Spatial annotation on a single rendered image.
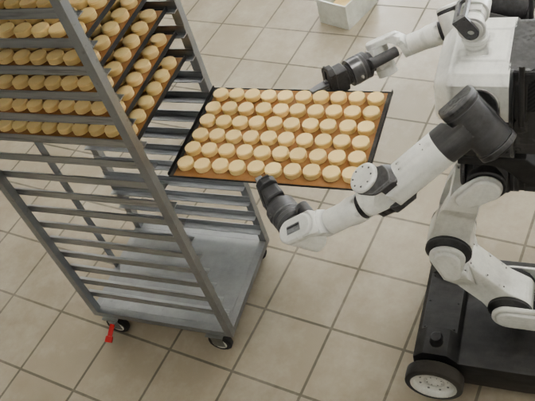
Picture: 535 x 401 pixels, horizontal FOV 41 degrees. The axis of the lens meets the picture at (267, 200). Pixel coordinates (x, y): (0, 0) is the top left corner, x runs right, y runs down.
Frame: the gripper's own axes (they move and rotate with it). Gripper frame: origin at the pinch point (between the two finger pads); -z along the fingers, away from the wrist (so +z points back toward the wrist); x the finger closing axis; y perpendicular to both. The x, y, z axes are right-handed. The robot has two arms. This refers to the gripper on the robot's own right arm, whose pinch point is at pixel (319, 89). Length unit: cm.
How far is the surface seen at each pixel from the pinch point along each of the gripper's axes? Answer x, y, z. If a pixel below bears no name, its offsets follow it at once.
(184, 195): -59, -49, -49
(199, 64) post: 8.6, -28.4, -27.5
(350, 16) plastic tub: -93, -149, 88
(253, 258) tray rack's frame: -85, -23, -36
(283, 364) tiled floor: -100, 18, -48
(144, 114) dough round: 14, -10, -52
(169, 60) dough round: 14.9, -29.0, -35.8
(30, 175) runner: -4, -34, -93
